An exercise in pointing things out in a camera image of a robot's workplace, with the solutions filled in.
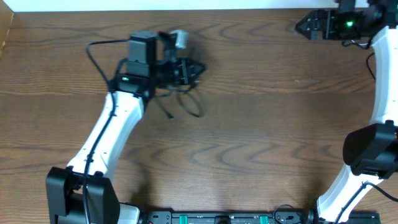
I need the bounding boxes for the black usb cable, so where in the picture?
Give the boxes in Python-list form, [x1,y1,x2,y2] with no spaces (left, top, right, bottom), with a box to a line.
[154,79,205,120]

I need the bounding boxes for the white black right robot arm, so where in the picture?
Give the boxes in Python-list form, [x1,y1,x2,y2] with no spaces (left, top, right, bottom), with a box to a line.
[295,0,397,223]

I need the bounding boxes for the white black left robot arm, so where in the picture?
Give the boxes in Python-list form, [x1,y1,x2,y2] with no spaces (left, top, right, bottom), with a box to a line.
[45,30,206,223]

